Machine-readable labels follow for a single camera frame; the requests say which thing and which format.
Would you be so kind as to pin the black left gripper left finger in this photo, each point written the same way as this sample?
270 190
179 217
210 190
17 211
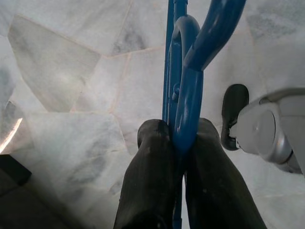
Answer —
147 186

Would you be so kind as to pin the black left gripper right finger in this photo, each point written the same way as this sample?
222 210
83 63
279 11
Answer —
214 190

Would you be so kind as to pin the blue plastic hanger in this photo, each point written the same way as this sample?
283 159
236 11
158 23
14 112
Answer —
188 107

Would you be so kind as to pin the robot silver leg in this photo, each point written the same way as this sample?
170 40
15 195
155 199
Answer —
269 128

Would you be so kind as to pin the robot black foot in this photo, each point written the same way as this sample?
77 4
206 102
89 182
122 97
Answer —
234 102

